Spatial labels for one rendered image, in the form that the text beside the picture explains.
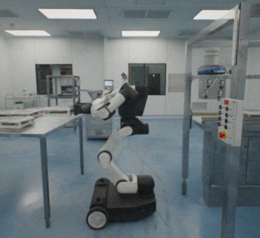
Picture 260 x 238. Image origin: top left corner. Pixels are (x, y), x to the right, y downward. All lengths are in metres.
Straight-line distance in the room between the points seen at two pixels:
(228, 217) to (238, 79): 0.89
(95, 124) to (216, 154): 2.88
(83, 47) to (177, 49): 3.39
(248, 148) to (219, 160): 0.32
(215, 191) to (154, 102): 5.22
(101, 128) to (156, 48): 3.98
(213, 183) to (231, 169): 0.92
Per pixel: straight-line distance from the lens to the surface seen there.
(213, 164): 2.23
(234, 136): 1.23
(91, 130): 4.45
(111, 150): 1.94
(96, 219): 2.02
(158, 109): 7.26
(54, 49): 7.61
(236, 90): 1.31
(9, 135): 1.93
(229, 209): 1.54
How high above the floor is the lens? 1.31
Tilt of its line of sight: 7 degrees down
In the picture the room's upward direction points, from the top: straight up
